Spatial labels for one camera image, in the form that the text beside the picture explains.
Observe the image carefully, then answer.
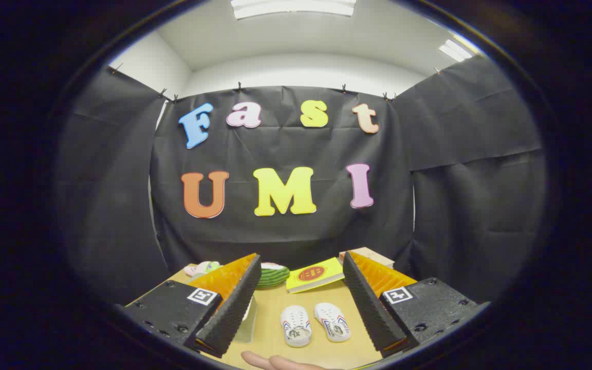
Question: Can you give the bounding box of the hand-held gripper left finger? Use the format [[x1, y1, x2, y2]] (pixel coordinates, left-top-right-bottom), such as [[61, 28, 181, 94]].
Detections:
[[115, 252, 263, 359]]

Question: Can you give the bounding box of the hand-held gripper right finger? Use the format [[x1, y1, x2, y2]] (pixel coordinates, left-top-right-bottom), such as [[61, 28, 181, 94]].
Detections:
[[342, 251, 491, 359]]

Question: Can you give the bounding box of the beige fabric storage box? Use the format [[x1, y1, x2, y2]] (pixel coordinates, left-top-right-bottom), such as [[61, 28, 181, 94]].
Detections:
[[234, 297, 258, 344]]

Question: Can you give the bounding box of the white canvas shoe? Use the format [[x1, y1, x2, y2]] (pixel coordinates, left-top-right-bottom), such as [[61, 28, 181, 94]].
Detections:
[[313, 302, 352, 343], [280, 305, 312, 348]]

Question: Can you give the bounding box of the watermelon slice plush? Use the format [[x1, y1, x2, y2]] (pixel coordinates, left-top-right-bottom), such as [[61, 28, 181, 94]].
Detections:
[[256, 262, 290, 288]]

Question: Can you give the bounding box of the pink and green plush toy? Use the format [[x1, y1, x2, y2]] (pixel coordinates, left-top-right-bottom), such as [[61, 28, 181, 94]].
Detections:
[[183, 261, 221, 278]]

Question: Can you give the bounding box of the yellow book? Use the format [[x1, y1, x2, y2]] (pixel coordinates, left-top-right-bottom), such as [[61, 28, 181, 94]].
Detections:
[[286, 257, 345, 294]]

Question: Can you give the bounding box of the ceiling light panel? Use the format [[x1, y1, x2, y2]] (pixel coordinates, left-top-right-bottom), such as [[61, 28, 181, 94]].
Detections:
[[439, 36, 476, 62]]

